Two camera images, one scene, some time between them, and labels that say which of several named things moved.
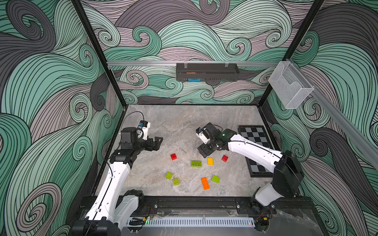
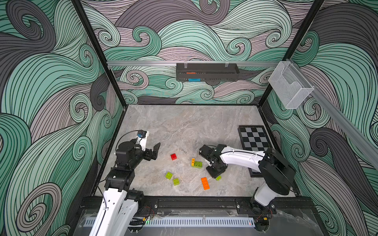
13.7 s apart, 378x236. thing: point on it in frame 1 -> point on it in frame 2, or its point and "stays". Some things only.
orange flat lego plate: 205,183 stays
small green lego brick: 169,175 stays
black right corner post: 293,48 stays
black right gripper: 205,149 -> 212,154
